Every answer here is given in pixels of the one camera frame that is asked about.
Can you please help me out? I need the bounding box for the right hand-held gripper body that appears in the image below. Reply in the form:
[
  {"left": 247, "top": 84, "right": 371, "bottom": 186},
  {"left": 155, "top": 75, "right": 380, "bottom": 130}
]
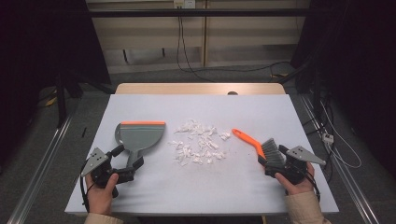
[{"left": 264, "top": 145, "right": 327, "bottom": 186}]

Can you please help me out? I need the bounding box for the light grey table mat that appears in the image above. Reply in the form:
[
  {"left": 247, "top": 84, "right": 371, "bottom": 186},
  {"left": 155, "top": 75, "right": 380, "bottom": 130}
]
[{"left": 64, "top": 93, "right": 340, "bottom": 217}]

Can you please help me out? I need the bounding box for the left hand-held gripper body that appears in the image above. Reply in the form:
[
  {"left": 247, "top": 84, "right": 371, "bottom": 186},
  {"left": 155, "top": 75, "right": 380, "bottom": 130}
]
[{"left": 80, "top": 147, "right": 136, "bottom": 199}]

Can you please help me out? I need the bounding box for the wooden table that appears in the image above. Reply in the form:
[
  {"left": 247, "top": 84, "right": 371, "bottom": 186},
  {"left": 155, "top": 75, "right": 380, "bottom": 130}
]
[{"left": 115, "top": 82, "right": 287, "bottom": 96}]

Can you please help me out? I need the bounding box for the person's right hand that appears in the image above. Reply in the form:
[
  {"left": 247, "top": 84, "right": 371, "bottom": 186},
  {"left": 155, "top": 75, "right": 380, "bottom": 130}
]
[{"left": 274, "top": 161, "right": 316, "bottom": 197}]

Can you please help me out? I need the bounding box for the left hand-held gripper black cable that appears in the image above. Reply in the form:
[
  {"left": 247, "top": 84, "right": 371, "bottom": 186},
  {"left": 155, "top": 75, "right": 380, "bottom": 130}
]
[{"left": 79, "top": 159, "right": 95, "bottom": 215}]

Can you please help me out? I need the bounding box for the hand-held gripper black cable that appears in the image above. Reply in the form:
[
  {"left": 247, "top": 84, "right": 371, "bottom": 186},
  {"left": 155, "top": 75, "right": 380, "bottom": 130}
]
[
  {"left": 305, "top": 171, "right": 321, "bottom": 203},
  {"left": 79, "top": 159, "right": 95, "bottom": 215}
]

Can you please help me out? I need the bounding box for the grey dustpan with orange edge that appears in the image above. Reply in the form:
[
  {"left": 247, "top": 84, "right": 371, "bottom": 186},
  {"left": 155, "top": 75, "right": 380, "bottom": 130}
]
[{"left": 114, "top": 120, "right": 166, "bottom": 170}]

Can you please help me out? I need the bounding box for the person's left hand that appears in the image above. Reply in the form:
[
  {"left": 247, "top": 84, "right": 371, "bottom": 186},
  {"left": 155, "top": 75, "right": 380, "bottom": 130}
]
[{"left": 85, "top": 173, "right": 120, "bottom": 217}]

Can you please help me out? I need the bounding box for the right hand-held gripper black cable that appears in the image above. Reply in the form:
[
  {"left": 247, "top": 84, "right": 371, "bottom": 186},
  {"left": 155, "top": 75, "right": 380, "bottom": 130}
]
[{"left": 305, "top": 171, "right": 321, "bottom": 203}]

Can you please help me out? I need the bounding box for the white wall socket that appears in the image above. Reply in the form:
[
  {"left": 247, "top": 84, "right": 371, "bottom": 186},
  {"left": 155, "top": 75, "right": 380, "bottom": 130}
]
[{"left": 173, "top": 0, "right": 197, "bottom": 9}]

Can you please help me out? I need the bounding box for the long black cable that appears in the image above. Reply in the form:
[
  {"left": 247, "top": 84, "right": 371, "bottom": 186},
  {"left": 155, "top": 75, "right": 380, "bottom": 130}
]
[{"left": 176, "top": 7, "right": 292, "bottom": 84}]

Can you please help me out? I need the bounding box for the pile of white paper scraps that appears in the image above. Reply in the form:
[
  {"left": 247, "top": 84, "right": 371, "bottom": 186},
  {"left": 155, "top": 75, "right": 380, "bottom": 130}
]
[{"left": 167, "top": 119, "right": 232, "bottom": 167}]

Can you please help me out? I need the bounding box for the dark curtain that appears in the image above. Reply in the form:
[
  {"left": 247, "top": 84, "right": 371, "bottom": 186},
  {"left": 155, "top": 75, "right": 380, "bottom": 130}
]
[
  {"left": 290, "top": 0, "right": 396, "bottom": 178},
  {"left": 0, "top": 0, "right": 112, "bottom": 169}
]

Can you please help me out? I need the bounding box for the black horizontal bar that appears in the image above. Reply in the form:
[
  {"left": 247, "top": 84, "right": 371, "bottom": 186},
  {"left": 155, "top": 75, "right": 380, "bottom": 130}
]
[{"left": 86, "top": 8, "right": 313, "bottom": 19}]

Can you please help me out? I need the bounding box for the white cable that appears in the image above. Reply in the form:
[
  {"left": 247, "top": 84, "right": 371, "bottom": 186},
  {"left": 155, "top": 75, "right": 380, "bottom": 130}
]
[{"left": 319, "top": 100, "right": 362, "bottom": 170}]

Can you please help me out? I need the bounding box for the yellow floor item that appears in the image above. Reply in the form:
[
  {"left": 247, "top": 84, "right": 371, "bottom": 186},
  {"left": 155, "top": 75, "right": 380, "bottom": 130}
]
[{"left": 43, "top": 95, "right": 59, "bottom": 107}]

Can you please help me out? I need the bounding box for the metal floor rail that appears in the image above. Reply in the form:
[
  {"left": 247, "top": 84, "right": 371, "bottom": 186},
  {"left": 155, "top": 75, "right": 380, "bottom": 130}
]
[
  {"left": 6, "top": 114, "right": 75, "bottom": 224},
  {"left": 299, "top": 94, "right": 380, "bottom": 224}
]

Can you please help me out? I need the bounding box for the orange brush with grey bristles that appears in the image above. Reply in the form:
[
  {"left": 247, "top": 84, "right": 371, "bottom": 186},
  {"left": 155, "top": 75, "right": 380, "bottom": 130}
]
[{"left": 231, "top": 128, "right": 287, "bottom": 172}]

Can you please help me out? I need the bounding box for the black metal stand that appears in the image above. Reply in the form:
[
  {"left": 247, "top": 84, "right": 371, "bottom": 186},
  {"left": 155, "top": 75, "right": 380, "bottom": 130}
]
[{"left": 55, "top": 72, "right": 69, "bottom": 129}]

